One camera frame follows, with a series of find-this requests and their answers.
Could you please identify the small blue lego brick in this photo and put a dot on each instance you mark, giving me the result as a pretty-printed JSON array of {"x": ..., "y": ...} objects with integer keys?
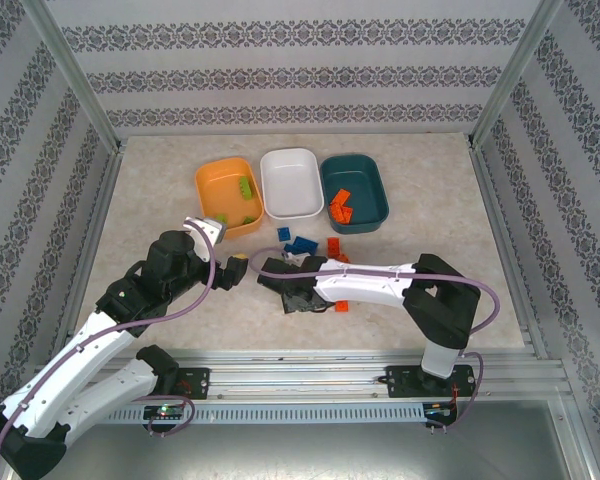
[{"x": 283, "y": 234}]

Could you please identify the small green lego brick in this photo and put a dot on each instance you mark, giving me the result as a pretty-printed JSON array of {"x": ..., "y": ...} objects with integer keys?
[
  {"x": 249, "y": 219},
  {"x": 221, "y": 218}
]

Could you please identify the small orange lego brick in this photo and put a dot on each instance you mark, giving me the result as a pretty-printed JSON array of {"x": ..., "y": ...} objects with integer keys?
[{"x": 342, "y": 258}]

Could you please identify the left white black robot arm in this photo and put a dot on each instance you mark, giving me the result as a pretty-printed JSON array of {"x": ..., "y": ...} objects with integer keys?
[{"x": 115, "y": 387}]

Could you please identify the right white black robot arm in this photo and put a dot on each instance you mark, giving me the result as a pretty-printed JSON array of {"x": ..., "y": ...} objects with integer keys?
[{"x": 360, "y": 287}]

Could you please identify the orange plastic container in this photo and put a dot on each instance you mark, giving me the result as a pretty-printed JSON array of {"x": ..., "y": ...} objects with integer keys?
[{"x": 220, "y": 192}]

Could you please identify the white plastic container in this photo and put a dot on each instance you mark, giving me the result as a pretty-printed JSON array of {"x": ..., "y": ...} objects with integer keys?
[{"x": 290, "y": 185}]

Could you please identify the teal plastic container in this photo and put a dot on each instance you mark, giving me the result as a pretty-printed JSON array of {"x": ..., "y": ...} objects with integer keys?
[{"x": 365, "y": 185}]

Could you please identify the small circuit board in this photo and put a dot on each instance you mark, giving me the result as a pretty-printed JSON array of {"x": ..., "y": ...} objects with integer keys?
[
  {"x": 165, "y": 411},
  {"x": 439, "y": 410}
]

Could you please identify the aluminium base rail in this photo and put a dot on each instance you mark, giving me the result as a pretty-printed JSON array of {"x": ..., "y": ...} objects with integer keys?
[{"x": 300, "y": 380}]

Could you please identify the aluminium side rail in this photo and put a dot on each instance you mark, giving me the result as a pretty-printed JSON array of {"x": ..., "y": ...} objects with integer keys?
[
  {"x": 500, "y": 225},
  {"x": 86, "y": 250}
]

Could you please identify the aluminium frame post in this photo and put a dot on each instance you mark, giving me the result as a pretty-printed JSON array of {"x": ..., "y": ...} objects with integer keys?
[
  {"x": 515, "y": 70},
  {"x": 72, "y": 70}
]

